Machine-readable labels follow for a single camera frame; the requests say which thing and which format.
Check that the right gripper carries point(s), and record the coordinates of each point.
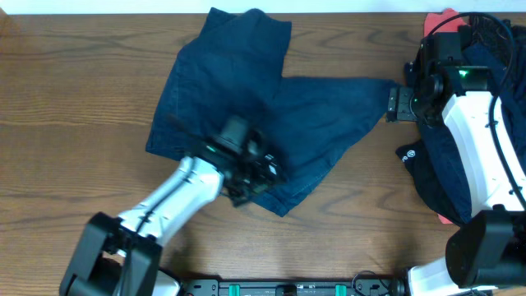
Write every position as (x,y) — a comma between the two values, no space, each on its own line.
(399,104)

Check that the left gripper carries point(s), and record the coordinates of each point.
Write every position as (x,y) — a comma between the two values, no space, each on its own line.
(255,179)

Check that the dark blue denim shorts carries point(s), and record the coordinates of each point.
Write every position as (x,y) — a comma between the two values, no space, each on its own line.
(234,67)

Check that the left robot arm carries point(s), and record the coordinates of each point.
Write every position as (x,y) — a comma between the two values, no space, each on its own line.
(121,255)

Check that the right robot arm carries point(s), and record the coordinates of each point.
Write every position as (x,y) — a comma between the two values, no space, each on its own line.
(489,251)

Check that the black garment with logo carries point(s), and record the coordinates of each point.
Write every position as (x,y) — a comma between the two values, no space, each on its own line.
(418,163)

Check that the dark blue garment in pile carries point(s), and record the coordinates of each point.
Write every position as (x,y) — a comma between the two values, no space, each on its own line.
(445,158)

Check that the red garment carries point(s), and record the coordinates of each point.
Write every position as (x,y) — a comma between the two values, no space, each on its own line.
(432,20)

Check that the black knit garment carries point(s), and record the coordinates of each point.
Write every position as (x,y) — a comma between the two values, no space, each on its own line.
(494,38)

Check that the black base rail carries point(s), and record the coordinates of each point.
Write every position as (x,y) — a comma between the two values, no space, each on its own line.
(367,285)

